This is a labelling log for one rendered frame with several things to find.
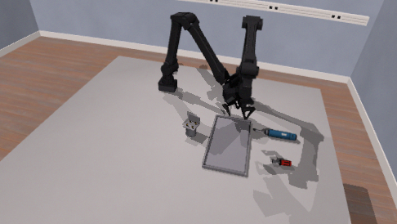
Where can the grey metal bracket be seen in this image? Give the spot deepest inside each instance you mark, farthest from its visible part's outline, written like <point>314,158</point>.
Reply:
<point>194,119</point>

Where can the dark blue nut driver barrel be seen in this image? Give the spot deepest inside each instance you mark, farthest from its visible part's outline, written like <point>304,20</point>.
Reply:
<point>278,134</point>

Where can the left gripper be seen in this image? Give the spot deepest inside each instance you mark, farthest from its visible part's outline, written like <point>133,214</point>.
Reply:
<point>243,108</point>

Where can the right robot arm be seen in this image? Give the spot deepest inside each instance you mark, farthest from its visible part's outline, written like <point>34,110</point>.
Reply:
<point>185,19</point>

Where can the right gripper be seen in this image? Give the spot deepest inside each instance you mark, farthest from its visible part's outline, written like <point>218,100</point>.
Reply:
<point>227,105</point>

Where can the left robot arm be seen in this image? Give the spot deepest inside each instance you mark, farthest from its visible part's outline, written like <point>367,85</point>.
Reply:
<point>247,72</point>

